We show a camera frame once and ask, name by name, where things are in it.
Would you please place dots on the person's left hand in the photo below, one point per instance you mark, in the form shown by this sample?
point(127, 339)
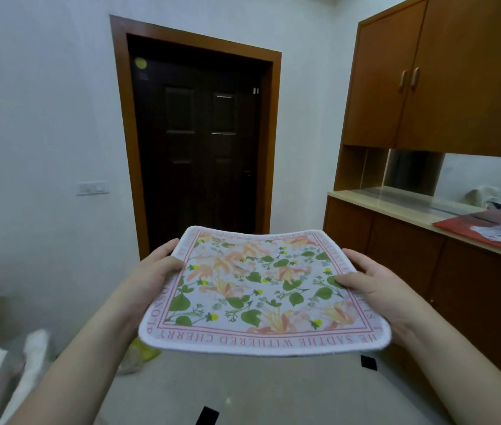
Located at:
point(148, 283)

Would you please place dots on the person's right hand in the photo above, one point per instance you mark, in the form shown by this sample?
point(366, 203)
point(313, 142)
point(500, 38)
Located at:
point(387, 296)

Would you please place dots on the orange lily letter-border placemat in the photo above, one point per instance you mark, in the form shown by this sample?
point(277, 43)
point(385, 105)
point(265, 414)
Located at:
point(259, 305)

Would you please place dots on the person's left forearm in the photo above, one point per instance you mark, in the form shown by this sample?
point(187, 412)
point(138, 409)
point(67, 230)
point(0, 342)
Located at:
point(69, 371)

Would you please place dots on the person's right forearm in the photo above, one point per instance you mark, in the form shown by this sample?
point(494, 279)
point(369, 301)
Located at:
point(467, 380)

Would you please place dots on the yellow plastic bag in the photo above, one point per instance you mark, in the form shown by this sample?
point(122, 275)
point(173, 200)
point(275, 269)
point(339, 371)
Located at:
point(144, 351)

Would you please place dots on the white rounded object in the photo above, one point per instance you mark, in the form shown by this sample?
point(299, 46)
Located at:
point(478, 196)

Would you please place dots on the dark wooden door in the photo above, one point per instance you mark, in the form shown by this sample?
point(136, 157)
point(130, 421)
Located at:
point(197, 150)

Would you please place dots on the cupboard niche mirror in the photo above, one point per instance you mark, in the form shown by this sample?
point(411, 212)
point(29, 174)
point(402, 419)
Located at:
point(476, 172)

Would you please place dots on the round yellow door sticker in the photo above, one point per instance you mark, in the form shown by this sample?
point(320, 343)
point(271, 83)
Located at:
point(140, 63)

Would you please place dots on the tall brown wooden cupboard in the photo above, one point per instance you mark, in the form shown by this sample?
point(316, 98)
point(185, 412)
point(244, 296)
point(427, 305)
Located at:
point(454, 84)

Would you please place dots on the white wall switch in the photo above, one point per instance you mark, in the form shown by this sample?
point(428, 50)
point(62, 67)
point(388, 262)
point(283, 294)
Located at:
point(92, 188)

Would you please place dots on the brown wooden door frame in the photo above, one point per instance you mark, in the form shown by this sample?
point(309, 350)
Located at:
point(120, 106)

